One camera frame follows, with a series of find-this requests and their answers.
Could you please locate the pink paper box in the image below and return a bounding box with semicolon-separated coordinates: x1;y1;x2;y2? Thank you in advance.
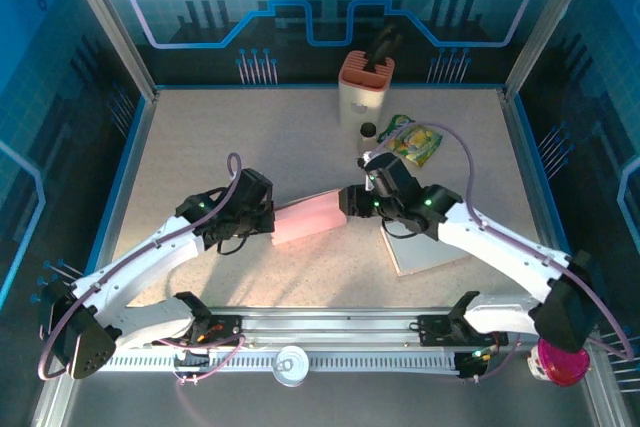
269;188;349;248

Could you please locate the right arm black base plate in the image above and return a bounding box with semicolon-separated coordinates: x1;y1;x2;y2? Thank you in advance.
417;314;509;348

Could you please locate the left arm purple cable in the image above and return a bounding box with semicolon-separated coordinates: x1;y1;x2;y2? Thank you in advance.
37;151;247;387

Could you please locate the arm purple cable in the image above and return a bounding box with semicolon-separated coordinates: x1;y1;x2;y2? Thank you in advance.
369;120;636;384
37;151;247;387

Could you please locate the beige spice bottle black cap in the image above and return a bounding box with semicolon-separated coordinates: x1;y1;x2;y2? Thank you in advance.
358;121;377;153

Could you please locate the aluminium frame post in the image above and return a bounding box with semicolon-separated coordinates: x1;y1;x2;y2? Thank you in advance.
54;0;159;101
502;0;601;101

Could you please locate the black controller board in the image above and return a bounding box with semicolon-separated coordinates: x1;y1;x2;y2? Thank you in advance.
172;344;211;368
455;349;494;379

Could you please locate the black knife handle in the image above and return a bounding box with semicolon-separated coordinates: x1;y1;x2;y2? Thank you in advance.
364;24;404;73

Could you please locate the silver tin can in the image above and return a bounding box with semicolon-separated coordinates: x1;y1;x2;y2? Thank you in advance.
272;345;310;388

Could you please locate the cream knife block orange top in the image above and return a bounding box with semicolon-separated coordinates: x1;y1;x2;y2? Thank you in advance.
337;50;396;131

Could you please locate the green yellow snack bag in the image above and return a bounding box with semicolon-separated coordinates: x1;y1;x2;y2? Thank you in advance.
375;114;445;169

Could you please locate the container with magenta lid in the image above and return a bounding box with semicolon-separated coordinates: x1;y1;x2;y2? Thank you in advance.
527;336;591;388

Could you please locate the white slotted cable duct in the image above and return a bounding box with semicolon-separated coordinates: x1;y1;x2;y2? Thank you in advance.
77;350;461;373

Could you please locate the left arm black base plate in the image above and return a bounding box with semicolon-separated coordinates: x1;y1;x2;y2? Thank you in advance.
149;314;244;348

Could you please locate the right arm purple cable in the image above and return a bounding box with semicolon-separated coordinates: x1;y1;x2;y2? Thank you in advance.
369;120;636;384

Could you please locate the aluminium mounting rail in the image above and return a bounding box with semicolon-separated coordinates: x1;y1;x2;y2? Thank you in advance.
59;306;601;348

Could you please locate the white paper box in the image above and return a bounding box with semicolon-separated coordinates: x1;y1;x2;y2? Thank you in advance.
378;221;472;277

